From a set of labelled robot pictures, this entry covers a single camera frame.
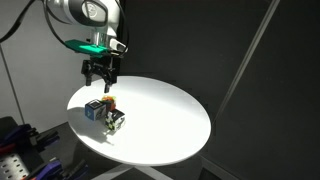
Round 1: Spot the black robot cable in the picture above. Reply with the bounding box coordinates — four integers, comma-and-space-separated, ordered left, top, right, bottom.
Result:
0, 0, 130, 53

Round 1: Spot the white table pedestal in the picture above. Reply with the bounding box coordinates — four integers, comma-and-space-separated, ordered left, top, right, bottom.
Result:
91, 163, 175, 180

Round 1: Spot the black and white printed cube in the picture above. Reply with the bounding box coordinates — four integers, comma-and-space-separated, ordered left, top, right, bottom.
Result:
104, 109, 127, 133

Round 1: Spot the purple clamp with orange tip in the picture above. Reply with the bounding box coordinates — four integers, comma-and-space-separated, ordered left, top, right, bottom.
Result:
0, 122, 62, 155
21, 157, 90, 180

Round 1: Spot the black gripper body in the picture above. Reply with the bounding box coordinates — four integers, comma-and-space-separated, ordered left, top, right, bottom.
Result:
81, 56, 118, 82

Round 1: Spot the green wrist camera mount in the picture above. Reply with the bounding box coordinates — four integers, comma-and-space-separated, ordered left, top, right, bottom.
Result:
64, 38, 112, 57

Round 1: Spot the orange yellow maroon printed cube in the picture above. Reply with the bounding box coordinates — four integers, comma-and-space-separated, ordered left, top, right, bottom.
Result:
101, 94, 118, 111

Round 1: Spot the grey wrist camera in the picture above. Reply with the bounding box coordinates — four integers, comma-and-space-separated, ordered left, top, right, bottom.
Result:
108, 37, 130, 57

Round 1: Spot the grey wall panel frame strip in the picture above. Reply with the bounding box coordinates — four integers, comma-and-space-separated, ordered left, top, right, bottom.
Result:
213, 0, 282, 123

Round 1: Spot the blue and white printed cube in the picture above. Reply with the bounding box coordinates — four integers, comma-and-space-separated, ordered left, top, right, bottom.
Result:
84, 99, 107, 122

